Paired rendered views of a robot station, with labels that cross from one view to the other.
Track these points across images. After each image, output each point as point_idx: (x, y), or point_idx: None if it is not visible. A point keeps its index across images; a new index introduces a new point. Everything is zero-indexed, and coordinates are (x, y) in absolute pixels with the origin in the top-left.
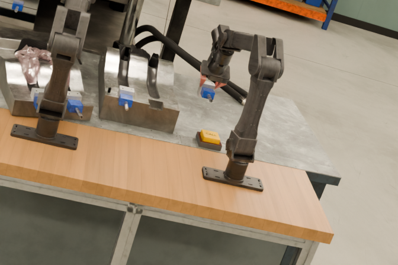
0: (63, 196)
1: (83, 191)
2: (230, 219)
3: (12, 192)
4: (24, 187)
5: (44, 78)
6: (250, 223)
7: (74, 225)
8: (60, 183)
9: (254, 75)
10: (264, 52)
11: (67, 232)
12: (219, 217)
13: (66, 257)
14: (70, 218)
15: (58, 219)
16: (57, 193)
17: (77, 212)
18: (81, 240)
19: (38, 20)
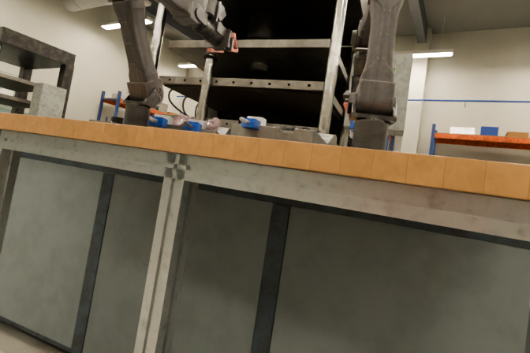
0: (94, 160)
1: (105, 142)
2: (327, 161)
3: (147, 245)
4: (58, 153)
5: None
6: (375, 169)
7: (204, 293)
8: (82, 132)
9: None
10: None
11: (198, 303)
12: (304, 160)
13: (197, 342)
14: (200, 282)
15: (188, 284)
16: (88, 156)
17: (207, 274)
18: (213, 317)
19: None
